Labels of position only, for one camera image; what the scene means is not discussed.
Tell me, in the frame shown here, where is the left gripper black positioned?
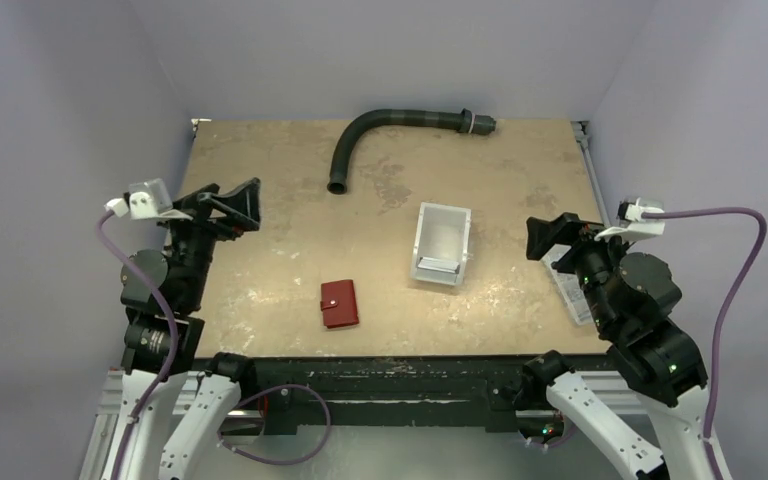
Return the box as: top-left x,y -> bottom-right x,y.
158,176 -> 260,307

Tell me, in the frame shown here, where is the white plastic card box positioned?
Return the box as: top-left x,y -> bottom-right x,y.
410,202 -> 472,287

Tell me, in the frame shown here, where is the red card holder wallet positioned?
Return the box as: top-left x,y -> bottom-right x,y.
320,279 -> 360,330

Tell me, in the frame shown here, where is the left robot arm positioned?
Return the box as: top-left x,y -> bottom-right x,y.
94,177 -> 261,479

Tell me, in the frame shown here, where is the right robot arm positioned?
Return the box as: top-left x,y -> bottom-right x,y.
513,213 -> 730,479

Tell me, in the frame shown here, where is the clear plastic screw box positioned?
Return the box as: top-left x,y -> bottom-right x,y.
541,245 -> 593,326

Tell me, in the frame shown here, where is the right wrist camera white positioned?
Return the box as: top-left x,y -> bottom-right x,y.
595,197 -> 665,243

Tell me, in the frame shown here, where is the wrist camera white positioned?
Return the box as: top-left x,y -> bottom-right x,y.
595,197 -> 665,243
104,178 -> 193,221

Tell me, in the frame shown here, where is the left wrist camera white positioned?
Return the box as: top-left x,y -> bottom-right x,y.
104,178 -> 193,221

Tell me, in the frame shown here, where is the aluminium frame rail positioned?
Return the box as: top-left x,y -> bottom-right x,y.
570,121 -> 612,226

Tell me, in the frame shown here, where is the black curved hose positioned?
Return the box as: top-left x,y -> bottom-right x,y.
326,108 -> 498,196

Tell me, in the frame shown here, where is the black front table rail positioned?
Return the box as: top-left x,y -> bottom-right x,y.
191,354 -> 617,435

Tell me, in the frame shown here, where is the purple cable loop below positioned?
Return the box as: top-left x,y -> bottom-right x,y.
216,384 -> 332,466

